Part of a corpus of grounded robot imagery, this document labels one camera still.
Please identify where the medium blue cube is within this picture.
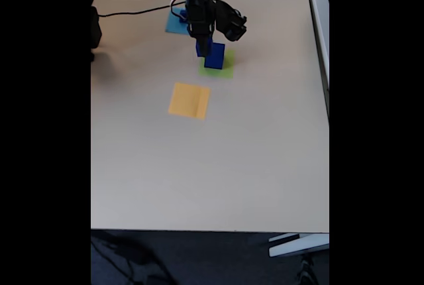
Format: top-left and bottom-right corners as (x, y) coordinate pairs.
(195, 38), (213, 58)

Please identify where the large blue cube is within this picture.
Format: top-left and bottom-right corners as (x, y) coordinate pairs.
(203, 42), (227, 70)

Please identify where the blue paper square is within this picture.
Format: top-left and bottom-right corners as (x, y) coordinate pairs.
(164, 6), (193, 36)

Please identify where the green paper square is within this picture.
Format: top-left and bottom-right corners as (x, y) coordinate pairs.
(197, 47), (236, 80)

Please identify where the orange paper square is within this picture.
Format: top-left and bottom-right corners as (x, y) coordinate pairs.
(167, 82), (211, 121)

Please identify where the white neighbouring desk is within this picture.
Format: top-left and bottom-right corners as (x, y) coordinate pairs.
(303, 0), (330, 122)

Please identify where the white table foot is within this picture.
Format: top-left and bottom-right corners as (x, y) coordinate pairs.
(268, 232), (330, 258)

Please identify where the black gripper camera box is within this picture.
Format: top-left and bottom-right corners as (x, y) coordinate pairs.
(213, 0), (248, 42)

